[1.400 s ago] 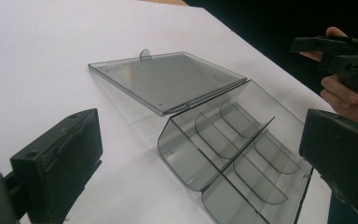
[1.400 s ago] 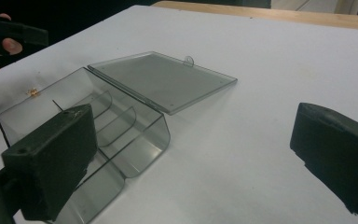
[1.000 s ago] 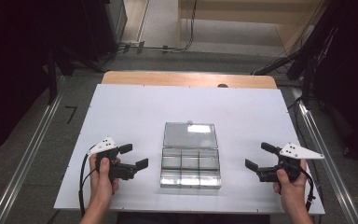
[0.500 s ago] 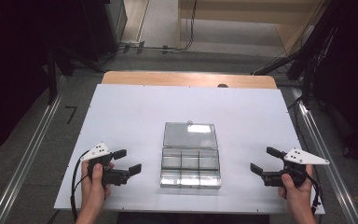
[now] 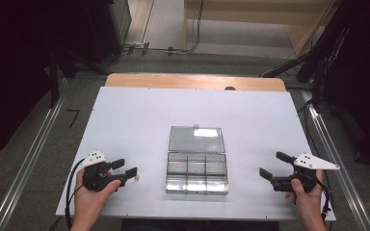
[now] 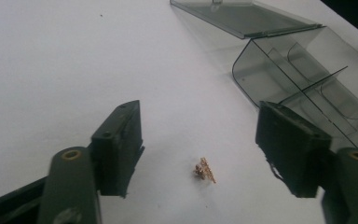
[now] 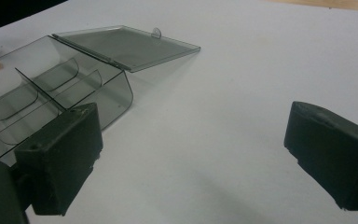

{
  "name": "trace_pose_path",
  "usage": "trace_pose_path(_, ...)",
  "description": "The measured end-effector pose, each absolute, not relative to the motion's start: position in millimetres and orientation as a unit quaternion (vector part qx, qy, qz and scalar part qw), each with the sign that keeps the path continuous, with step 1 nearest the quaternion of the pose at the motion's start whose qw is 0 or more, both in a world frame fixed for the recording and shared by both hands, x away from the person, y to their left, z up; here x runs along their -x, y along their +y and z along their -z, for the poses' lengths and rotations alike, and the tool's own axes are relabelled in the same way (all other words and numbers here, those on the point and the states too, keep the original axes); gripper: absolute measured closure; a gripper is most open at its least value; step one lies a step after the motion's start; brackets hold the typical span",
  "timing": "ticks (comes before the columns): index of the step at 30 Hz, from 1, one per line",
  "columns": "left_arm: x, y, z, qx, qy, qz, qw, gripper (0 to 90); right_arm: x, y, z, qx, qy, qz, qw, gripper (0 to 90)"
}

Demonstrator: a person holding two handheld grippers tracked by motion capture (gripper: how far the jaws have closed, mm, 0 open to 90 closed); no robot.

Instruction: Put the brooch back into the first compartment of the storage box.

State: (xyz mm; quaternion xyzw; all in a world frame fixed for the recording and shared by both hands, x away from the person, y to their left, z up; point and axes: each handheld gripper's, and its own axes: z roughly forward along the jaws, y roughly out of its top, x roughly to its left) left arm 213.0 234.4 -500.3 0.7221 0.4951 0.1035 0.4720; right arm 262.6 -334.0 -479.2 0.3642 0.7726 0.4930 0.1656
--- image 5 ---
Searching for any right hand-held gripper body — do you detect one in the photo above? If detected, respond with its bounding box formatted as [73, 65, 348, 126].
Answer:
[269, 152, 341, 194]

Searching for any person's left hand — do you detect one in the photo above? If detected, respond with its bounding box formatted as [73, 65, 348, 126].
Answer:
[73, 167, 123, 222]

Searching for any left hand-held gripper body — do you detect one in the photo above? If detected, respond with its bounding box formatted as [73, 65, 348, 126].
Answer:
[77, 150, 129, 193]

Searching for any clear plastic compartment box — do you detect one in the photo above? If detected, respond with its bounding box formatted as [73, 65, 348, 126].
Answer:
[165, 125, 230, 196]

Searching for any black metal stand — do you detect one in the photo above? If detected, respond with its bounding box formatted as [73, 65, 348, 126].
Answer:
[44, 47, 107, 109]
[259, 0, 370, 110]

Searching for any hand-held gripper cable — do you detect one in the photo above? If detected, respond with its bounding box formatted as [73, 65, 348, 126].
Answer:
[65, 157, 88, 230]
[314, 178, 332, 223]

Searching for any hanging black cable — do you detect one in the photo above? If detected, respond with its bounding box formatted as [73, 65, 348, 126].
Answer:
[186, 0, 205, 54]

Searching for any light wooden frame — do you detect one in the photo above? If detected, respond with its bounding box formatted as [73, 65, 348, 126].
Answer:
[183, 0, 338, 57]

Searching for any right hand-held gripper cable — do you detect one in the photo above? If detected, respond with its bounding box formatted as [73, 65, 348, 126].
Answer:
[314, 178, 332, 223]

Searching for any black floor cable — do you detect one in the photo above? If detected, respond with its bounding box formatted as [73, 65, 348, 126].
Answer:
[121, 41, 187, 57]

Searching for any person's right hand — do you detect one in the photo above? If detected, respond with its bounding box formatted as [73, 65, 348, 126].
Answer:
[284, 169, 326, 219]

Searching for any thin black cable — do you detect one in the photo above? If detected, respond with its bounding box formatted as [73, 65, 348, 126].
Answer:
[297, 99, 323, 162]

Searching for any aluminium floor rail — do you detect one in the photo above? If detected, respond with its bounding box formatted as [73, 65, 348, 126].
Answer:
[0, 76, 70, 231]
[302, 90, 370, 231]

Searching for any wooden table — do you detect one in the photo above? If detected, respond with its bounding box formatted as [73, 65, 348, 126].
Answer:
[104, 72, 287, 92]

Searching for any left hand-held gripper cable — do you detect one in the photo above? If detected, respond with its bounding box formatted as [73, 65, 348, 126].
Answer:
[65, 157, 88, 230]

